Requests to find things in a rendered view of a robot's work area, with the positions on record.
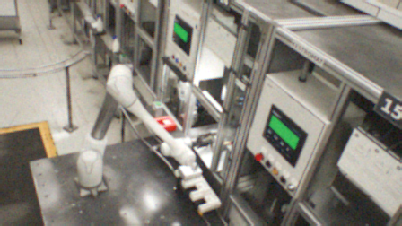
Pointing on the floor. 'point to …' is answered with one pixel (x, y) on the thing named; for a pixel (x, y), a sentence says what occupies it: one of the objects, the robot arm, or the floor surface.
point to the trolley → (12, 23)
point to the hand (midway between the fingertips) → (214, 136)
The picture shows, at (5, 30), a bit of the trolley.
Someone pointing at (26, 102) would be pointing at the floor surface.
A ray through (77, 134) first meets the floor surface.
